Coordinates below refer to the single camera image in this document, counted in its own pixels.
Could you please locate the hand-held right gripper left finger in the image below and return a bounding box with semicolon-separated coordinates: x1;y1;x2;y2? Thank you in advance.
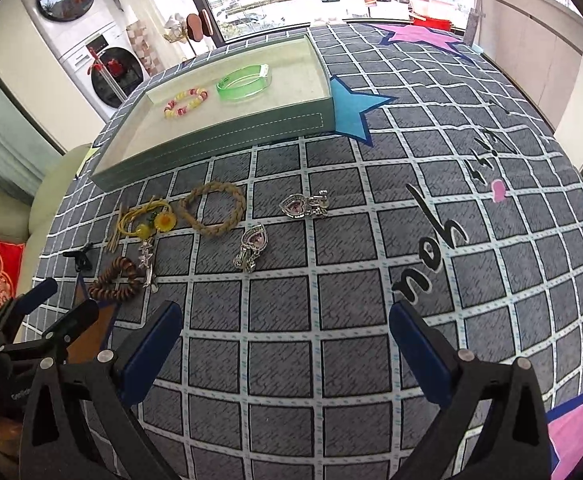
18;301;184;480

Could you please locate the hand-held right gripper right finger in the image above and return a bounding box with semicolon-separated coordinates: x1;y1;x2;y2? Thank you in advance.
389;300;553;480

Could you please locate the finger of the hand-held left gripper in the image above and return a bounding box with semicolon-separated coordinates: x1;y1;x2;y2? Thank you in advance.
1;299;101;367
0;277;60;342

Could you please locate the brown striped bead bracelet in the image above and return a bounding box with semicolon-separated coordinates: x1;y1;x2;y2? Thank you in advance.
88;256;140;302

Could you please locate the black hair clip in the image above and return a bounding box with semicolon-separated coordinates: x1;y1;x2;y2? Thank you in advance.
62;242;94;271

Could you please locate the yellow cord flower bracelet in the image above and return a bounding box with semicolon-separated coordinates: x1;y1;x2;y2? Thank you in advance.
105;199;177;253

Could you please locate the olive beaded bracelet with charm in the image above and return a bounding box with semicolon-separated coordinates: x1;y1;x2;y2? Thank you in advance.
178;180;247;237

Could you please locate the beige tray mat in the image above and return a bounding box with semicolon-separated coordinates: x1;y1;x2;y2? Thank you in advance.
90;31;336;192

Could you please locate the light green sofa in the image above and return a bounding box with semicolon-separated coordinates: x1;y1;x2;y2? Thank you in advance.
0;142;93;306

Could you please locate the grey grid printed blanket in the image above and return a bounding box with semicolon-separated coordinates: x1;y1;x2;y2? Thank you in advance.
31;20;583;480

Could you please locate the silver heart pendant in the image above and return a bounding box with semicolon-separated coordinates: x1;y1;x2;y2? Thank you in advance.
234;224;267;273
279;190;330;220

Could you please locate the mop with red head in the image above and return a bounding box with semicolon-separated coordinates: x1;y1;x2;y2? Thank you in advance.
87;45;123;111

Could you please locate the white washing machine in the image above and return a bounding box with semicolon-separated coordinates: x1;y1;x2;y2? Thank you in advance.
58;30;148;122

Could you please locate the green translucent bangle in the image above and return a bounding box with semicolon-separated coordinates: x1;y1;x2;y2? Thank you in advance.
216;63;272;103

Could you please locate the checkered patterned panel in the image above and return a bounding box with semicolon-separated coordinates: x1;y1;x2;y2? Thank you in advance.
126;22;165;74

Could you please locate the slipper rack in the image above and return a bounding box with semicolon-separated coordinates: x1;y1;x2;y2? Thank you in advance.
164;10;213;58

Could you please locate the white cabinet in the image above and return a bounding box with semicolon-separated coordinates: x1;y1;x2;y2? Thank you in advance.
476;0;583;128

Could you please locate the pink yellow beaded bracelet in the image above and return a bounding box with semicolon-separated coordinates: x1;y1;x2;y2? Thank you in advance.
163;87;209;120

